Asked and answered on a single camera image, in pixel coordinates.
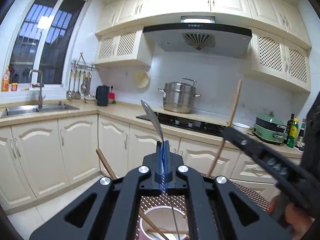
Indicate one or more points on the cream cabinets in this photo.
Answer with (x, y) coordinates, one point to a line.
(40, 159)
(271, 33)

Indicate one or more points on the green electric cooker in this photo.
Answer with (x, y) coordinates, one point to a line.
(269, 129)

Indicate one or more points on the person's right hand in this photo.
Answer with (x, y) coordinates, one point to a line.
(299, 220)

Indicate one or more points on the dark oil bottle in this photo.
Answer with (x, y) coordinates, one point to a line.
(288, 127)

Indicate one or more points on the hanging utensil rack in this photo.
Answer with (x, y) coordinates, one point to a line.
(80, 79)

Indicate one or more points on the steel sink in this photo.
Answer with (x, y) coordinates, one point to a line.
(31, 109)

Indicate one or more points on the stainless steel stock pot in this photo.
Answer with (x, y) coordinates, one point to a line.
(179, 97)

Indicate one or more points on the round bamboo steamer lid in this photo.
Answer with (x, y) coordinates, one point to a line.
(141, 79)

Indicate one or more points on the steel faucet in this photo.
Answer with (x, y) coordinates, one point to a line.
(39, 85)

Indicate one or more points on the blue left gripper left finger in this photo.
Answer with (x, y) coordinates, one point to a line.
(158, 165)

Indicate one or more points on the lower cream cabinets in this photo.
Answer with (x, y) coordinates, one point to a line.
(40, 159)

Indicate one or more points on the metal spoon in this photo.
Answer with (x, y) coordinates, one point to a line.
(157, 126)

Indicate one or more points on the orange bottle on windowsill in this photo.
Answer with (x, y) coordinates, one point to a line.
(6, 80)

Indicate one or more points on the green bottle yellow cap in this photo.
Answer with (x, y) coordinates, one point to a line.
(293, 133)

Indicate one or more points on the white bowl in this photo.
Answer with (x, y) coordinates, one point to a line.
(243, 128)

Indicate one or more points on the window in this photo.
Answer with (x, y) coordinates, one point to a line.
(43, 39)

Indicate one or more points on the brown polka dot tablecloth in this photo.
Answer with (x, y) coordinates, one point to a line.
(220, 211)

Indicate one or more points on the black kettle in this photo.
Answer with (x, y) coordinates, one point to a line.
(102, 95)

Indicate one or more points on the black range hood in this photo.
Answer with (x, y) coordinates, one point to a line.
(202, 36)

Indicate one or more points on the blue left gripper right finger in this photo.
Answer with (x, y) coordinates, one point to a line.
(167, 164)

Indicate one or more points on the upper cream cabinets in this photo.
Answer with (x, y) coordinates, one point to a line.
(271, 33)

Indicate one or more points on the black gas stove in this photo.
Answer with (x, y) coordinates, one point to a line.
(190, 124)

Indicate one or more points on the pink utensil cup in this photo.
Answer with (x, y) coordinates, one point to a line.
(171, 222)

